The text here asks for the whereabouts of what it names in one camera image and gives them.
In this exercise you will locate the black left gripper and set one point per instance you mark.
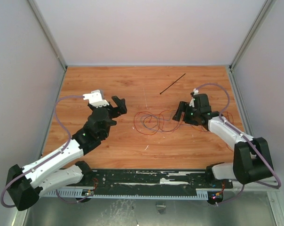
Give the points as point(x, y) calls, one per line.
point(120, 103)

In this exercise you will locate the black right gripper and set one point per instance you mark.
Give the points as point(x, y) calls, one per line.
point(185, 115)

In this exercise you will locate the black zip tie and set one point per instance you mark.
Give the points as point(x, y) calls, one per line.
point(172, 84)

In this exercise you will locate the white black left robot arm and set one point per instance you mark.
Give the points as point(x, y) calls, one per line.
point(25, 185)

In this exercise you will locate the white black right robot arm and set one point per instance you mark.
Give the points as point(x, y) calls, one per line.
point(251, 159)

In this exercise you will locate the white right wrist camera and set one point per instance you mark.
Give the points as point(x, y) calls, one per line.
point(194, 98)

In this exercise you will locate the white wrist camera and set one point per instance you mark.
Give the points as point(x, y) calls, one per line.
point(194, 98)
point(96, 98)

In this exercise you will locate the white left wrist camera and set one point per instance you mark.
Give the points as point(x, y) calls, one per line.
point(96, 98)

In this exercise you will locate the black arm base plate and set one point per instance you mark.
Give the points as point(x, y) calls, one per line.
point(152, 178)

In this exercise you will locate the grey slotted cable duct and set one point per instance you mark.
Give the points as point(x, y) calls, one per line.
point(173, 193)

